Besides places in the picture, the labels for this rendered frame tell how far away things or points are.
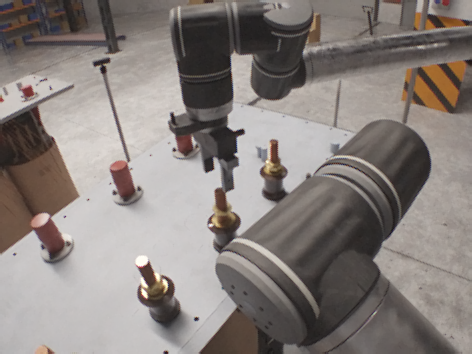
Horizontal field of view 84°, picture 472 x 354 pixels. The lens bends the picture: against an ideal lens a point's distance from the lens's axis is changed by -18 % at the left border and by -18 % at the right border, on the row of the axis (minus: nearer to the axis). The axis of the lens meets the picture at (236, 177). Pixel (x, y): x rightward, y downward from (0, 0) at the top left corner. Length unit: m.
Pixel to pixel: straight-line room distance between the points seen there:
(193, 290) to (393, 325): 0.59
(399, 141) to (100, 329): 0.79
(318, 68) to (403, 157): 0.35
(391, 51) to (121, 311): 0.96
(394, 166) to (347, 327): 0.23
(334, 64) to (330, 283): 0.54
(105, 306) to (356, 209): 0.71
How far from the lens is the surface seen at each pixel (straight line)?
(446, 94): 5.60
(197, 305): 0.83
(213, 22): 0.57
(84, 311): 0.92
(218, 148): 0.64
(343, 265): 0.35
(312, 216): 0.36
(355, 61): 0.79
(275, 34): 0.58
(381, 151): 0.46
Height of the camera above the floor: 2.07
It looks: 37 degrees down
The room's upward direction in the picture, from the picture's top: 5 degrees counter-clockwise
